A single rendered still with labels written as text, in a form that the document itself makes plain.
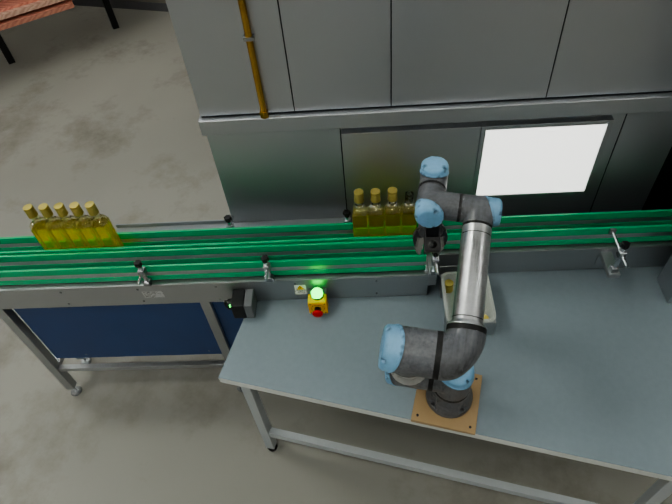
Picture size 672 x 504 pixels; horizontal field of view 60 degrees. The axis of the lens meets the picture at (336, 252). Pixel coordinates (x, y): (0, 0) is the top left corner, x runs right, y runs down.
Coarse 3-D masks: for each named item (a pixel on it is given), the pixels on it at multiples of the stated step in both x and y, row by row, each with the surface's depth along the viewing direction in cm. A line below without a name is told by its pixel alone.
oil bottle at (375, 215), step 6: (372, 210) 204; (378, 210) 204; (372, 216) 205; (378, 216) 205; (372, 222) 208; (378, 222) 208; (372, 228) 210; (378, 228) 210; (372, 234) 213; (378, 234) 213
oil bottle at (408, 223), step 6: (402, 204) 205; (414, 204) 204; (402, 210) 204; (408, 210) 203; (414, 210) 203; (402, 216) 205; (408, 216) 205; (414, 216) 205; (402, 222) 208; (408, 222) 208; (414, 222) 208; (402, 228) 210; (408, 228) 210; (414, 228) 210; (402, 234) 213; (408, 234) 213
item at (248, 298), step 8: (232, 296) 216; (240, 296) 216; (248, 296) 215; (232, 304) 213; (240, 304) 213; (248, 304) 213; (256, 304) 221; (232, 312) 216; (240, 312) 216; (248, 312) 216
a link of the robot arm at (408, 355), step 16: (384, 336) 138; (400, 336) 136; (416, 336) 136; (432, 336) 136; (384, 352) 136; (400, 352) 135; (416, 352) 134; (432, 352) 134; (384, 368) 138; (400, 368) 136; (416, 368) 135; (432, 368) 134; (400, 384) 177; (416, 384) 172
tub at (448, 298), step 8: (448, 272) 215; (456, 272) 215; (488, 280) 211; (488, 288) 209; (448, 296) 217; (488, 296) 208; (448, 304) 214; (488, 304) 208; (448, 312) 204; (488, 312) 207; (448, 320) 202; (488, 320) 200
